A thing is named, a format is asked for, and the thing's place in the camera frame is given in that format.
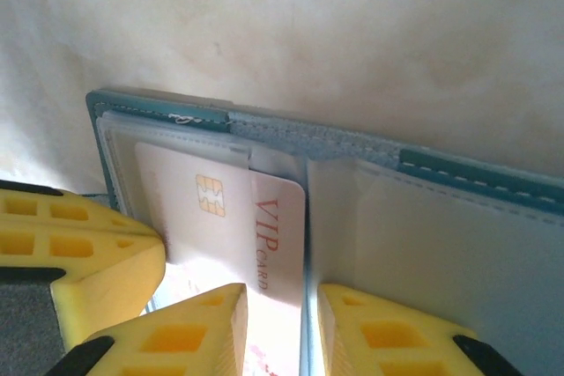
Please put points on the teal leather card holder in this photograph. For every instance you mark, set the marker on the teal leather card holder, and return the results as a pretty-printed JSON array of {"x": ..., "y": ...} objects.
[{"x": 440, "y": 239}]

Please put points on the white VIP chip card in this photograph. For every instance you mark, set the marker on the white VIP chip card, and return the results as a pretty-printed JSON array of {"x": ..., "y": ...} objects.
[{"x": 275, "y": 239}]

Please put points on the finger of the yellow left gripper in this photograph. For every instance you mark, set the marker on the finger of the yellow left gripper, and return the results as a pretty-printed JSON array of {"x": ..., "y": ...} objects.
[
  {"x": 110, "y": 279},
  {"x": 39, "y": 217}
]

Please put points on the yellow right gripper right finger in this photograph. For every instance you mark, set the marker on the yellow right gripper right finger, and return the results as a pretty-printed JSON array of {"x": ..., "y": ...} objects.
[{"x": 388, "y": 341}]

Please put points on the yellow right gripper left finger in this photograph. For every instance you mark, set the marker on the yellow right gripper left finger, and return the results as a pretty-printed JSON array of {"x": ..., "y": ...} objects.
[{"x": 176, "y": 341}]

